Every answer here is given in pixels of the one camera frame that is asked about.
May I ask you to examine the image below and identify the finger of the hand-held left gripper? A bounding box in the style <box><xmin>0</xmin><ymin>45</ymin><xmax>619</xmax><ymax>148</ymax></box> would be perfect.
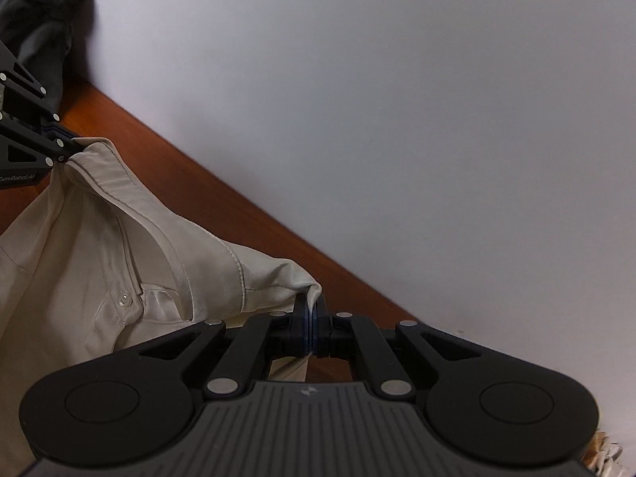
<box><xmin>0</xmin><ymin>39</ymin><xmax>76</xmax><ymax>139</ymax></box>
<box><xmin>0</xmin><ymin>117</ymin><xmax>91</xmax><ymax>166</ymax></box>

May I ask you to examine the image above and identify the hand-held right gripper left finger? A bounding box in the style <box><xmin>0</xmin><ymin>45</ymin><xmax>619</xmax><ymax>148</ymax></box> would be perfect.
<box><xmin>140</xmin><ymin>295</ymin><xmax>310</xmax><ymax>399</ymax></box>

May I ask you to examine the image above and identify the dark grey folded garment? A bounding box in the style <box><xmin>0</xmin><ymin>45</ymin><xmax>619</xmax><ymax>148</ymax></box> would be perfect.
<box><xmin>0</xmin><ymin>0</ymin><xmax>95</xmax><ymax>112</ymax></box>

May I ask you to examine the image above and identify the beige satin shirt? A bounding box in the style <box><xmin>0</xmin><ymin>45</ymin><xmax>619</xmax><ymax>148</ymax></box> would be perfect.
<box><xmin>0</xmin><ymin>136</ymin><xmax>324</xmax><ymax>477</ymax></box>

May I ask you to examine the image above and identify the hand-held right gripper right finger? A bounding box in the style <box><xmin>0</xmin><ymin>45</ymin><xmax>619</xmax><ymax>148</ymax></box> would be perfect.
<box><xmin>309</xmin><ymin>294</ymin><xmax>484</xmax><ymax>400</ymax></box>

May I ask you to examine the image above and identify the cream fringed cloth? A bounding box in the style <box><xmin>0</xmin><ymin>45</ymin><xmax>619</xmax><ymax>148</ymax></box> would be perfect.
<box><xmin>586</xmin><ymin>430</ymin><xmax>625</xmax><ymax>477</ymax></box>

